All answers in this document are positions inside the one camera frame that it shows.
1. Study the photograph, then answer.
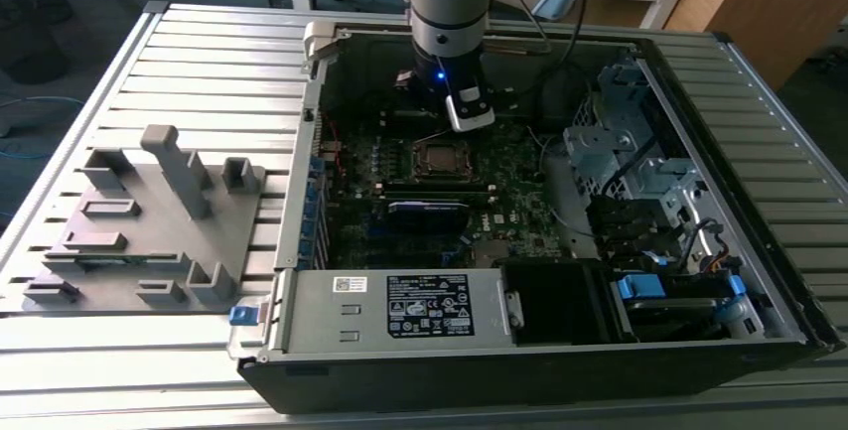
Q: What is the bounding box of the silver CPU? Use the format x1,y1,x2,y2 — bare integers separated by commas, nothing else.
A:
422,145,466,174

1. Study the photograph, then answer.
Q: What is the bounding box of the CPU socket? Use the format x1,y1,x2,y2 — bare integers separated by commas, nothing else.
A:
407,139,483,185

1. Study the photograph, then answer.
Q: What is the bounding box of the grey plastic case latch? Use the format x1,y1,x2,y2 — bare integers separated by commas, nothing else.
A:
301,21,351,63

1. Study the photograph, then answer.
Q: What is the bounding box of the green motherboard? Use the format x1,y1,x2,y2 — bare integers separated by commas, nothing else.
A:
310,114,601,272

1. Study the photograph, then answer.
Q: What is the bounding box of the silver metal drive cage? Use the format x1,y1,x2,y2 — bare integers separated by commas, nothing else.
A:
559,50,721,272

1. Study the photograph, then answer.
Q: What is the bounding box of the black graphics card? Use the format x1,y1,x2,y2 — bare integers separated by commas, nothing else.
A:
385,199,473,258

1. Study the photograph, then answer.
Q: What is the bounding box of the silver chipset heat sink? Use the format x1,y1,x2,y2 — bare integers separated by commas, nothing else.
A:
473,239,513,268

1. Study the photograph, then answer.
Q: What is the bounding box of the silver power supply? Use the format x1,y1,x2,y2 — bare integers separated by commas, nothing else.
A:
261,268,525,355

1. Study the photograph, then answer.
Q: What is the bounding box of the grey parts rack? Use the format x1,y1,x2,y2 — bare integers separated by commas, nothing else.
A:
18,124,270,315

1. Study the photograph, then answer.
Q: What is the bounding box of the hard disk blue carrier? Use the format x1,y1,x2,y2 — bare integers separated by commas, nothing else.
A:
609,272,753,345

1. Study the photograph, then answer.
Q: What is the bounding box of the blue plastic latch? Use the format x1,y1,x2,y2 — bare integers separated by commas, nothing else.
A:
226,304,258,327

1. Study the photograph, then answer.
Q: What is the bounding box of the wooden cabinet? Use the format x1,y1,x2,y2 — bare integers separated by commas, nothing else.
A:
663,0,848,96

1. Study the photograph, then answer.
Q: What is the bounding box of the green RAM stick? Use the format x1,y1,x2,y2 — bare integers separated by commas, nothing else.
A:
75,254,147,266

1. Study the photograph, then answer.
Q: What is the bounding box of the black bag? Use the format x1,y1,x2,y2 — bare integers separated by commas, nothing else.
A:
0,0,75,86

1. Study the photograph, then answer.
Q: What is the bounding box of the black PC case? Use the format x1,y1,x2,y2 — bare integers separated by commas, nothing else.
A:
227,20,846,414

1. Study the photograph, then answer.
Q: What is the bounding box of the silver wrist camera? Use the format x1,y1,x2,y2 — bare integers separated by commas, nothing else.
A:
442,83,498,133

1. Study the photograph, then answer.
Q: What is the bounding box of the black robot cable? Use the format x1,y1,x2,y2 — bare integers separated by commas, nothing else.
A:
526,0,587,111

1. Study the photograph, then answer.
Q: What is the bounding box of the black cable bundle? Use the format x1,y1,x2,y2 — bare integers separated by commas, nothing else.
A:
586,196,687,265

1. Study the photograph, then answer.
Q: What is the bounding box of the coloured wire bundle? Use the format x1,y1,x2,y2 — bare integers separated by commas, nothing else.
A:
681,217,743,276

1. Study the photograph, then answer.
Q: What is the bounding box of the blue floor cable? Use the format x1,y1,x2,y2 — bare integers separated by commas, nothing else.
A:
0,94,87,161

